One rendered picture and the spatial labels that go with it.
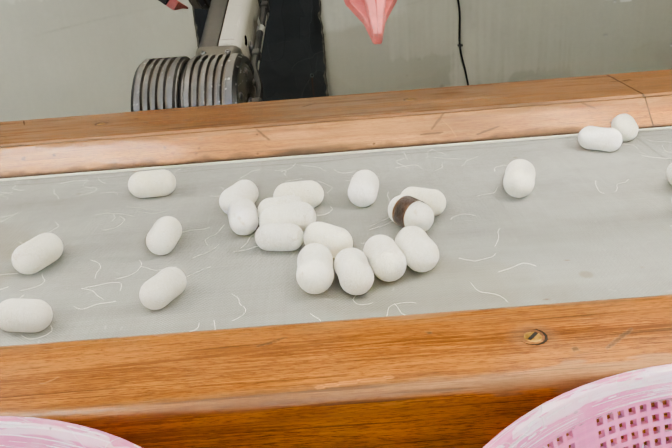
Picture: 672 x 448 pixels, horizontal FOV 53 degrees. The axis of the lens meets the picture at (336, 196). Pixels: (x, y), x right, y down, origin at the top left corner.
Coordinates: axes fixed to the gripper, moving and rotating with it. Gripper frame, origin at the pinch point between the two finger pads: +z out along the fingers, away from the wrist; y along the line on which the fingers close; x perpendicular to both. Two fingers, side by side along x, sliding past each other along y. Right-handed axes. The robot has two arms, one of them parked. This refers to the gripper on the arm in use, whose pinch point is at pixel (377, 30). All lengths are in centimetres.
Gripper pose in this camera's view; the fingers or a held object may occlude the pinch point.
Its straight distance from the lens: 54.7
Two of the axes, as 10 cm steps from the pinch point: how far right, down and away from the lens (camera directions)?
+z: 0.5, 8.9, -4.5
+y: 10.0, -0.6, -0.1
